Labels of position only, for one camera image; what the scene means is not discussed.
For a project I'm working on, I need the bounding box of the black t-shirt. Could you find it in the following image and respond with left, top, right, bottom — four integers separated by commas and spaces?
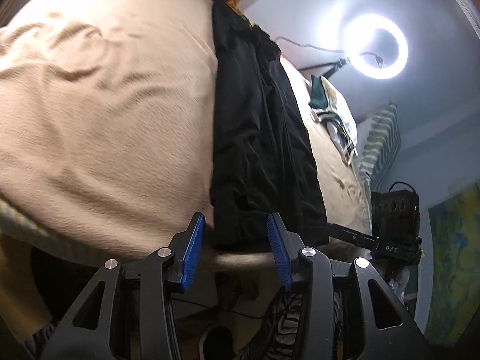
210, 0, 329, 253

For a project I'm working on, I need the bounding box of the right gloved hand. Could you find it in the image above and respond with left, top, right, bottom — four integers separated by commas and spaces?
385, 267, 410, 304

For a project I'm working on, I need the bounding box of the green white striped blanket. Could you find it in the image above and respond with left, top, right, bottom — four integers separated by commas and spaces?
357, 102, 402, 192

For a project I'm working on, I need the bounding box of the white canvas tote bag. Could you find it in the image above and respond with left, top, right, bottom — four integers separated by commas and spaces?
311, 76, 358, 166

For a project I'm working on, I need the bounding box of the beige bed blanket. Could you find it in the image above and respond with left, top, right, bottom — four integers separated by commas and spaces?
0, 0, 373, 271

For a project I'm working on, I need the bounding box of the dark green folded cloth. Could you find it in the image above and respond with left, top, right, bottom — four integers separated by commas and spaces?
309, 76, 329, 110

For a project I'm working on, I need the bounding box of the black gooseneck phone holder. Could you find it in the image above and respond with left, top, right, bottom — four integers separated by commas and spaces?
360, 51, 386, 69

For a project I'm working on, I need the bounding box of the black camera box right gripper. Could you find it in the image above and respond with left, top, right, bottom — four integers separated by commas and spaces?
371, 181, 420, 240

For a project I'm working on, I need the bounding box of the black ring light tripod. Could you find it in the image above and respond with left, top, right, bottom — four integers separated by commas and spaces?
300, 58, 350, 79

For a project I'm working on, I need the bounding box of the black ring light cable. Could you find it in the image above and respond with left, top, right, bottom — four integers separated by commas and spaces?
274, 35, 344, 54

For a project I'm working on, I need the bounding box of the white ring light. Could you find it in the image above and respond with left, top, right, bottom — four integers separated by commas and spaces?
342, 13, 409, 80

